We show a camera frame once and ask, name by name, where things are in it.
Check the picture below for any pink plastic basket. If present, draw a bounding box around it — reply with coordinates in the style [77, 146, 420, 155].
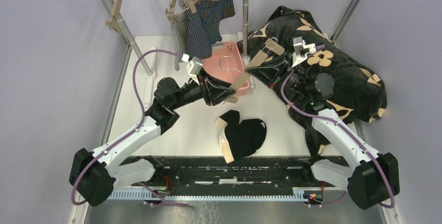
[202, 41, 244, 87]

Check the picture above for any grey striped underwear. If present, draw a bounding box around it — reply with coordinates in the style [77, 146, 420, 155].
[170, 0, 188, 55]

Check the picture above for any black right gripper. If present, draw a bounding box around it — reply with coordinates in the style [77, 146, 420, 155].
[247, 52, 311, 98]

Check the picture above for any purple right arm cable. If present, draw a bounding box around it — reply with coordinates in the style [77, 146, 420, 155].
[280, 44, 396, 209]

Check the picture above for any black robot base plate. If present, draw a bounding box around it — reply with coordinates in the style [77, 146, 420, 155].
[145, 156, 330, 196]

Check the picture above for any black floral blanket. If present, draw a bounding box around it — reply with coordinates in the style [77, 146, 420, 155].
[238, 5, 388, 157]

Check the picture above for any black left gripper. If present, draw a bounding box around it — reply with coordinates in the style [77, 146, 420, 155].
[170, 67, 236, 110]

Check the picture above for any black underwear beige waistband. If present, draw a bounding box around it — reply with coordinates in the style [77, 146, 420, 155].
[214, 110, 267, 164]

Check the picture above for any right metal rack pole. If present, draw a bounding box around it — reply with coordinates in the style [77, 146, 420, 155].
[242, 0, 250, 64]

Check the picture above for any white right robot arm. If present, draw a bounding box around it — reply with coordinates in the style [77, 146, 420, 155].
[245, 56, 400, 210]

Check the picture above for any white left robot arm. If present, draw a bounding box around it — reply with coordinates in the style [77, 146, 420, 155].
[69, 70, 236, 206]

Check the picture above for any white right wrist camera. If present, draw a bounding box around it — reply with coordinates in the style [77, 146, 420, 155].
[291, 36, 316, 68]

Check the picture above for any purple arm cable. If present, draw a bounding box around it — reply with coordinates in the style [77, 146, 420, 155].
[70, 49, 183, 206]
[280, 44, 396, 209]

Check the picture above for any navy striped underwear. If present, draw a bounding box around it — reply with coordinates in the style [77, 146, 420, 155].
[186, 0, 236, 59]

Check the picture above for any empty wooden clip hanger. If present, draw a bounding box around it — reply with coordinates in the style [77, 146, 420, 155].
[105, 0, 123, 33]

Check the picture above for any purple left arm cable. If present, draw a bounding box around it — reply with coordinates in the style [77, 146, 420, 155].
[70, 49, 183, 206]

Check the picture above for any white slotted cable duct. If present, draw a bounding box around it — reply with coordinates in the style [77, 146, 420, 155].
[107, 187, 323, 203]

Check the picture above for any right aluminium frame post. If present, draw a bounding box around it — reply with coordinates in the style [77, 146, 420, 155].
[330, 0, 361, 44]

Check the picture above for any left aluminium frame rail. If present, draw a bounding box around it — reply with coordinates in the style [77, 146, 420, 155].
[102, 44, 132, 141]

